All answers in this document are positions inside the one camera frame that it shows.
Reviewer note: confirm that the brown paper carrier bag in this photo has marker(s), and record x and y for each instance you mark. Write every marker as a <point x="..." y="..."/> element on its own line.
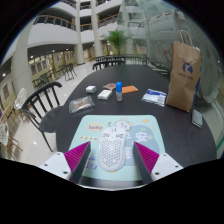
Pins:
<point x="182" y="83"/>

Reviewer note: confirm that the green potted palm plant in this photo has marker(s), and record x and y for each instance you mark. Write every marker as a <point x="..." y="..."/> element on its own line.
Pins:
<point x="116" y="40"/>

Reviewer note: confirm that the brown snack packet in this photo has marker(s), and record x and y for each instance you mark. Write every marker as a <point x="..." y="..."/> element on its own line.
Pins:
<point x="109" y="86"/>

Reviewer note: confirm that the group of black chairs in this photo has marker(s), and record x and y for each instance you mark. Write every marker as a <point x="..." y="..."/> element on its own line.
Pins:
<point x="50" y="76"/>

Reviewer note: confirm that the mint cartoon print mouse pad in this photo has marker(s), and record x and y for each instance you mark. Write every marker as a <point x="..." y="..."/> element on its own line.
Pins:
<point x="143" y="133"/>

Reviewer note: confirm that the orange packet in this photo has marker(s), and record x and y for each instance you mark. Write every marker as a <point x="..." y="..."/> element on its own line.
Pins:
<point x="129" y="89"/>

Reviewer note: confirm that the clear plastic snack bag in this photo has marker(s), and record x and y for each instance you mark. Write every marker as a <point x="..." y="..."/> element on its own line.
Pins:
<point x="81" y="104"/>

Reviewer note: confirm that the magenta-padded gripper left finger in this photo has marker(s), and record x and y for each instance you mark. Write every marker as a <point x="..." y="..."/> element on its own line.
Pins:
<point x="71" y="161"/>

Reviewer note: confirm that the grey flat case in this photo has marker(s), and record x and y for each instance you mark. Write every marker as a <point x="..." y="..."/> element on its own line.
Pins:
<point x="197" y="118"/>

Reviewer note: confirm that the white and blue tissue pack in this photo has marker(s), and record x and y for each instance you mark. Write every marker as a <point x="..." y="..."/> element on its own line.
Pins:
<point x="154" y="97"/>

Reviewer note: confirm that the white lattice chair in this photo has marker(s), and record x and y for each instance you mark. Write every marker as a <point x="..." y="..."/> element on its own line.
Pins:
<point x="20" y="99"/>

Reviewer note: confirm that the small blue-capped bottle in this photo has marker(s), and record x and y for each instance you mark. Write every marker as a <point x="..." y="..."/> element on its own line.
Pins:
<point x="119" y="91"/>

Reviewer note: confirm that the white perforated computer mouse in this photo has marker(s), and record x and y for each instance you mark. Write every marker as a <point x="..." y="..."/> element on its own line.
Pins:
<point x="112" y="150"/>

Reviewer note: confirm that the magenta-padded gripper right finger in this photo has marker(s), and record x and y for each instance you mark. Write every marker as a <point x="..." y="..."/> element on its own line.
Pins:
<point x="151" y="160"/>

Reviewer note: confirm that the black spindle-back chair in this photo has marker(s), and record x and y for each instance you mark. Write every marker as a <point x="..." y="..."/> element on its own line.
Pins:
<point x="51" y="121"/>

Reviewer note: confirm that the small white box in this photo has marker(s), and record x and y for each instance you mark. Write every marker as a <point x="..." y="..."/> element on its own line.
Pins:
<point x="91" y="89"/>

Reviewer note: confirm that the flat white box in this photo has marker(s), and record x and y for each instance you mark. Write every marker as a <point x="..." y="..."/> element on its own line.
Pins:
<point x="105" y="95"/>

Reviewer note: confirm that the black chair with wide back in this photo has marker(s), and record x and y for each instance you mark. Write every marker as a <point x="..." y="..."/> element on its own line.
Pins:
<point x="108" y="63"/>

